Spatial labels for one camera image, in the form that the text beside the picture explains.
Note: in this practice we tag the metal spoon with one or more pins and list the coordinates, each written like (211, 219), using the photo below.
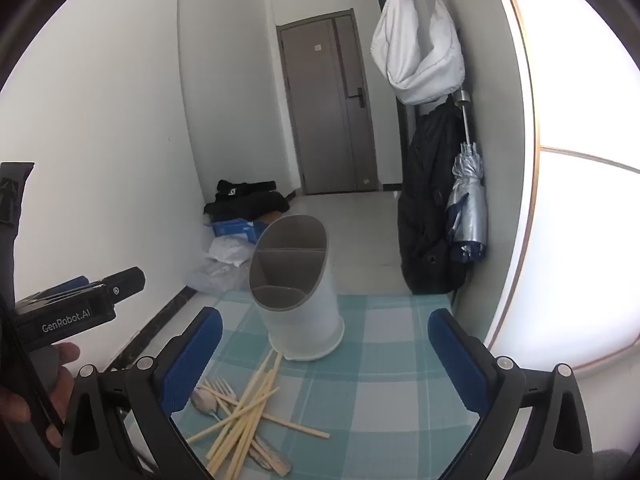
(202, 399)

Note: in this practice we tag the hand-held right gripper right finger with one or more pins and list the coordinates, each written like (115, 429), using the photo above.
(457, 357)

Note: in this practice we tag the white shoulder bag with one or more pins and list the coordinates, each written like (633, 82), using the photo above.
(415, 50)

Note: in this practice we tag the pile of wooden chopsticks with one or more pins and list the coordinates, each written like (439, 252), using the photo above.
(243, 427)

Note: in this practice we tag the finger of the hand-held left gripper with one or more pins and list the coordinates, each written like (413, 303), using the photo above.
(65, 286)
(127, 280)

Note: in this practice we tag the blue cardboard box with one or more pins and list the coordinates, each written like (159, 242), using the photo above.
(235, 229)

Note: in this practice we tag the white grey utensil holder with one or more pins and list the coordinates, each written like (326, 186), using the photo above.
(305, 320)

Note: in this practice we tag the grey plastic parcel bag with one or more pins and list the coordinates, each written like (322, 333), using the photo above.
(215, 277)

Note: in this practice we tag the person's left hand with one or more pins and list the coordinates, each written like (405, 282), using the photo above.
(65, 390)

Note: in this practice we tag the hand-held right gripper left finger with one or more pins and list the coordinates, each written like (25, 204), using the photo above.
(192, 360)

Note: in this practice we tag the black hanging jacket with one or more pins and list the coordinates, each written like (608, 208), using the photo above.
(425, 200)

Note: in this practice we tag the silver folded umbrella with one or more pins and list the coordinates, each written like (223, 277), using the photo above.
(467, 200)

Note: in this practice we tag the black clothes heap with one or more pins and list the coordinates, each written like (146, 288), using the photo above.
(245, 202)

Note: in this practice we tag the grey door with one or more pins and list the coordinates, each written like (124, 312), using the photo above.
(320, 110)

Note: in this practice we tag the teal checked tablecloth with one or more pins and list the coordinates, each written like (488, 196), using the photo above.
(380, 410)

